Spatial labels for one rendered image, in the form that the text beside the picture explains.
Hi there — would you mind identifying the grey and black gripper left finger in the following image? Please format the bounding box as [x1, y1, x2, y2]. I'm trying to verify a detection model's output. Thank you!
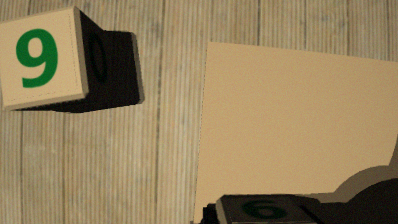
[203, 207, 219, 224]

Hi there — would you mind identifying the tan flat mat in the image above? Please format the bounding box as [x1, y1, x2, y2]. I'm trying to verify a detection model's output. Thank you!
[193, 42, 398, 224]

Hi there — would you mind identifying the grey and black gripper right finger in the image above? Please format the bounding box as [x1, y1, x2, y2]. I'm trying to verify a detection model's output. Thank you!
[299, 206, 325, 224]

